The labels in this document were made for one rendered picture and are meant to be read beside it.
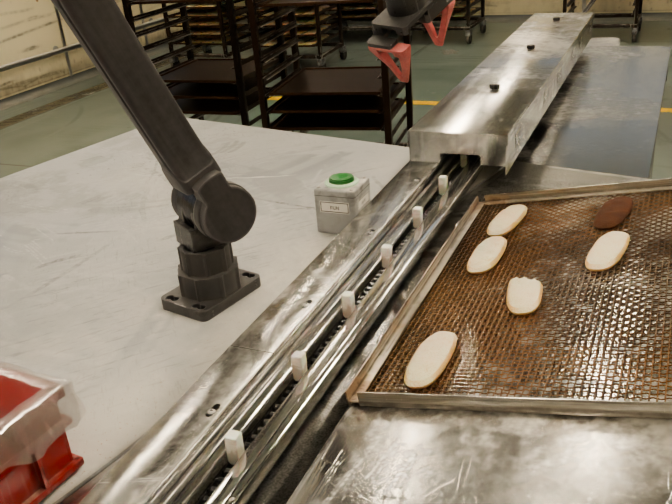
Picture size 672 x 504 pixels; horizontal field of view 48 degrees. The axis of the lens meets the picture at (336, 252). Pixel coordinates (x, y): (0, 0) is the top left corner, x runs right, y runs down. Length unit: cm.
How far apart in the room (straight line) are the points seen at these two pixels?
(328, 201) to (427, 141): 26
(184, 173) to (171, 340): 21
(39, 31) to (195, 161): 587
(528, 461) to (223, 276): 54
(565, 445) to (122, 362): 56
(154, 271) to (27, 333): 21
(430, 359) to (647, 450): 22
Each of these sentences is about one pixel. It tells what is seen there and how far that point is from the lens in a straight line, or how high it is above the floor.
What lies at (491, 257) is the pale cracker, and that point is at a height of 91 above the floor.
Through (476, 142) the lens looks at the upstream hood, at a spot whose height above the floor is 90.
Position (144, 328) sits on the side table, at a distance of 103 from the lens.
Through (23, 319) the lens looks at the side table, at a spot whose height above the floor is 82.
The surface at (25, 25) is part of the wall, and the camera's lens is 671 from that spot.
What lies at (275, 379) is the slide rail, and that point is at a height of 85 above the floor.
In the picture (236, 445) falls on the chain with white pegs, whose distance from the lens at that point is 73.
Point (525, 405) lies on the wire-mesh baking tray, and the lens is 66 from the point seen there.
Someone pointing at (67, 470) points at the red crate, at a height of 83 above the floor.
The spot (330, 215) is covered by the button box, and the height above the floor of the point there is 85.
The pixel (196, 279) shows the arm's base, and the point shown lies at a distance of 103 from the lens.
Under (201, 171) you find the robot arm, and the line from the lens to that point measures 98.
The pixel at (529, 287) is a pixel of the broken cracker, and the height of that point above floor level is 92.
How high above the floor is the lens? 132
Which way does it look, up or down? 25 degrees down
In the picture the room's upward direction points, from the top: 5 degrees counter-clockwise
